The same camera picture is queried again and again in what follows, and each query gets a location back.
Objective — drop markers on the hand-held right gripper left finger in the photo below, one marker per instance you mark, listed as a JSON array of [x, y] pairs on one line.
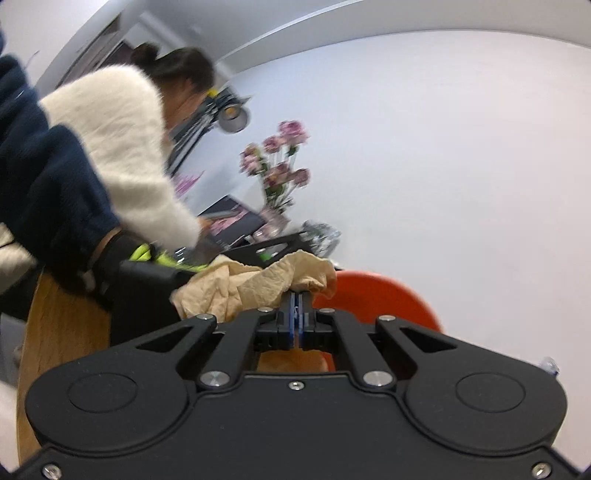
[[291, 318]]

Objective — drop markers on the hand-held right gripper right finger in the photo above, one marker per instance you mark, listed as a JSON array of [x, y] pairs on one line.
[[303, 318]]

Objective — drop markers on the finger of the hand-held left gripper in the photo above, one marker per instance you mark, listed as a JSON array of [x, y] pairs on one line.
[[286, 242]]

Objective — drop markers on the beige cloth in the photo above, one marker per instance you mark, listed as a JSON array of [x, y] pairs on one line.
[[258, 286]]

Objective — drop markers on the orange bowl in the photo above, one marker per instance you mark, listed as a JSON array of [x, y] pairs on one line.
[[378, 295]]

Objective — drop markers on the person's left forearm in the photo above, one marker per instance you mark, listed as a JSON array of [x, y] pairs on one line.
[[46, 184]]

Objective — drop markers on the person's left hand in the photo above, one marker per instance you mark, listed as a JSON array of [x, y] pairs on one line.
[[117, 263]]

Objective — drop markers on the silver foil packet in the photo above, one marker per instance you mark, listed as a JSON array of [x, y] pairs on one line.
[[323, 237]]

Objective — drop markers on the dark picture box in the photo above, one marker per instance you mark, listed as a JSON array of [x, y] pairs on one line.
[[228, 224]]

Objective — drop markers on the pink flowers in vase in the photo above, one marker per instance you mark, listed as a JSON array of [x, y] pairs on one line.
[[277, 175]]

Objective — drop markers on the black and yellow lamp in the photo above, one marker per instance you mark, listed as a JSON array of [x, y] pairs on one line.
[[233, 115]]

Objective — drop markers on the dark wooden door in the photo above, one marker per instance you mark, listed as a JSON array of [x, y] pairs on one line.
[[106, 46]]

